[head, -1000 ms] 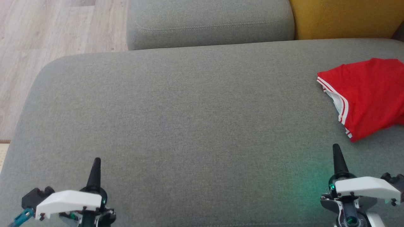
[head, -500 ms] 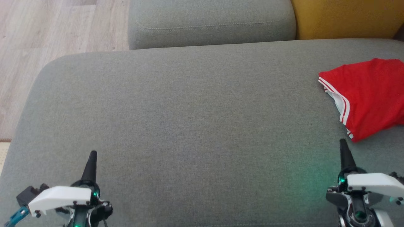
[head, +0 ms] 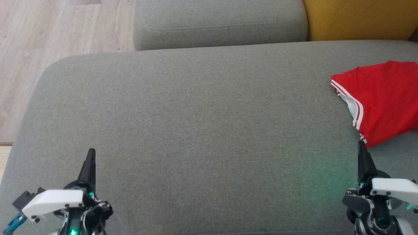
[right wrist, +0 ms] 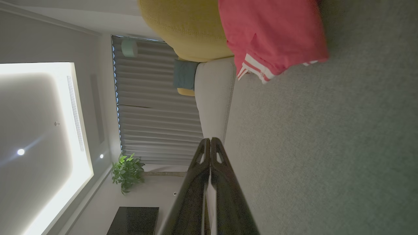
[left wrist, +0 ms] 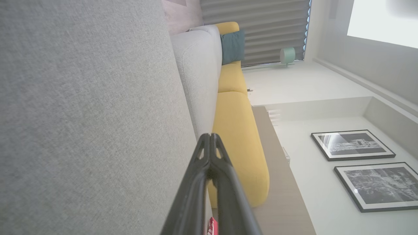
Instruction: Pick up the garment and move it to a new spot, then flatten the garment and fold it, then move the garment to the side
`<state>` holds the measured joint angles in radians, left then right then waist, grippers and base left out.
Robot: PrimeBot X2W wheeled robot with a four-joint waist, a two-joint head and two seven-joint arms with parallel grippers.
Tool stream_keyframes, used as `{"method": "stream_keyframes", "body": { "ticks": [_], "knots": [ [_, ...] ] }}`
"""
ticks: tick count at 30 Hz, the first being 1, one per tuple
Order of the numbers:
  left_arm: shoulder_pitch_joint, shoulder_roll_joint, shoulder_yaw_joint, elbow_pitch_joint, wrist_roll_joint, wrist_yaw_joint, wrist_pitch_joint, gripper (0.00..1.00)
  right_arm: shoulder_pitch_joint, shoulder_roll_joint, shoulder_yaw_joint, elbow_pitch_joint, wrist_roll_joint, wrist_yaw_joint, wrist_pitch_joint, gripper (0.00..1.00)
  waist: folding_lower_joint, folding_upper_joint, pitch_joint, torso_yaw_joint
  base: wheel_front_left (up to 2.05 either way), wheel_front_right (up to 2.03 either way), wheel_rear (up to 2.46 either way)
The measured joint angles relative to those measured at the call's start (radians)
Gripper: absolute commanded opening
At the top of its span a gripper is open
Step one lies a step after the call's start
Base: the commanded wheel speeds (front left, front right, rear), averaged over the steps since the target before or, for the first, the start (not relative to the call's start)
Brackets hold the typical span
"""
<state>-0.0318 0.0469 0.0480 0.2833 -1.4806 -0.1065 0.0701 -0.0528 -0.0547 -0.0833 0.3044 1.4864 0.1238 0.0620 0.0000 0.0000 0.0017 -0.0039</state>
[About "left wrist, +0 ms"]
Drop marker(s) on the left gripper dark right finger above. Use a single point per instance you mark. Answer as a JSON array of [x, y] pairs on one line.
[[232, 202]]

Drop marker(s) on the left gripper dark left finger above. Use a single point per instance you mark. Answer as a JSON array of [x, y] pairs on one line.
[[192, 195]]

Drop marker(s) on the red basketball jersey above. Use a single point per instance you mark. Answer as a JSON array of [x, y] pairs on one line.
[[213, 228]]

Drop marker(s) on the light wooden ledge board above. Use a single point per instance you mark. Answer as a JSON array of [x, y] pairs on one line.
[[277, 189]]

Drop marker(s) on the yellow sofa back cushion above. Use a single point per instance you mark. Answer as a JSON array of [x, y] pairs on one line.
[[238, 147], [232, 78]]

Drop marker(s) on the white power strip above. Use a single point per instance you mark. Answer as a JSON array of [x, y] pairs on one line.
[[286, 156]]

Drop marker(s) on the grey sofa seat cushion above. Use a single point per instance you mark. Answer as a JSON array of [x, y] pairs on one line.
[[199, 91], [215, 45]]

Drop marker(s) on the black framed photo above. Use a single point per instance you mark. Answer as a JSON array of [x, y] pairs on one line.
[[378, 186], [352, 145]]

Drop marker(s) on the large grey sofa ottoman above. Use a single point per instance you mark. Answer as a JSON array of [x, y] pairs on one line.
[[81, 114]]

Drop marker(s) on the teal throw pillow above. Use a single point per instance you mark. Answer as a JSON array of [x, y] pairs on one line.
[[232, 47]]

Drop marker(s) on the mint green lamp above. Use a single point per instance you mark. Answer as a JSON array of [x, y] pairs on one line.
[[287, 55]]

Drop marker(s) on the grey pleated curtain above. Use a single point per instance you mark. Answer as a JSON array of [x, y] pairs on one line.
[[271, 26]]

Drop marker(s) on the white slatted wall object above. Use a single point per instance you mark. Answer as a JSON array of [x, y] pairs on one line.
[[274, 117]]

